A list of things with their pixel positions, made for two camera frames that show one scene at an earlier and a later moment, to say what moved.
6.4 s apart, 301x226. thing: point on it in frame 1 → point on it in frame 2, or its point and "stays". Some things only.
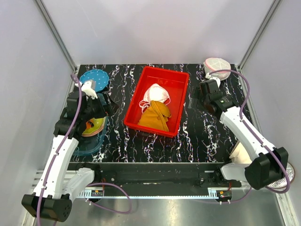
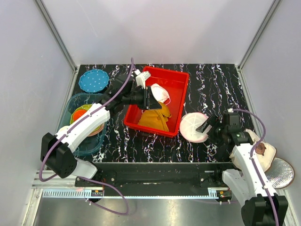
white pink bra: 154,92 stays
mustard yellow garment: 155,117 stays
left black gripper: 102,113 → 149,101
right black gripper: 200,93 → 216,121
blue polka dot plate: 101,77 stays
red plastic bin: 176,83 stays
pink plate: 96,131 stays
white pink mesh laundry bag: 213,64 → 188,125
